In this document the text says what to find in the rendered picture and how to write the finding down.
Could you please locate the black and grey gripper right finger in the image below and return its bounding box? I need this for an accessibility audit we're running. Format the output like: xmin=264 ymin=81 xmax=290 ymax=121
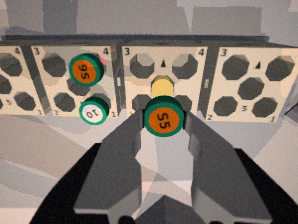
xmin=183 ymin=109 xmax=298 ymax=224

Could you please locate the beige bucket adapter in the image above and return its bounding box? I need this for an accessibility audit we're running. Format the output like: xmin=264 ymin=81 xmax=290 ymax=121
xmin=0 ymin=40 xmax=60 ymax=116
xmin=122 ymin=40 xmax=207 ymax=118
xmin=198 ymin=40 xmax=298 ymax=123
xmin=31 ymin=40 xmax=126 ymax=118

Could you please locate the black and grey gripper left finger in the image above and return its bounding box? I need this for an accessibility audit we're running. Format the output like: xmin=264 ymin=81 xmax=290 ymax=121
xmin=29 ymin=108 xmax=145 ymax=224

